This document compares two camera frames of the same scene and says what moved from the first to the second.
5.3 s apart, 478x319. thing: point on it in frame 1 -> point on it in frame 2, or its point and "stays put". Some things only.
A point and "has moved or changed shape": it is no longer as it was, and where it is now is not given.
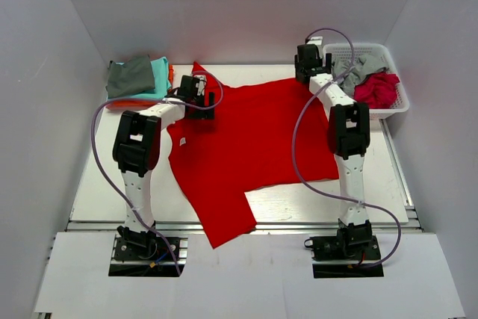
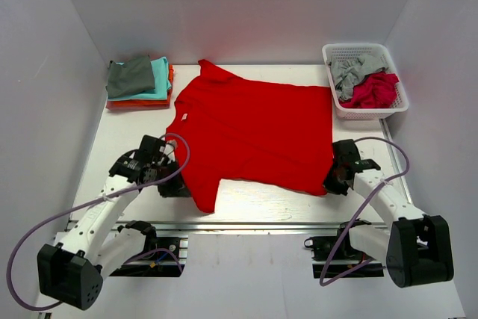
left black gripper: [204, 114] -> [177, 188]
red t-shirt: [264, 136] has moved or changed shape
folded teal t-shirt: [161, 81] stays put
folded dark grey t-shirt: [135, 76] stays put
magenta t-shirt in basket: [378, 90] stays put
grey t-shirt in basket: [360, 65] stays put
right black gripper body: [298, 67] -> [333, 182]
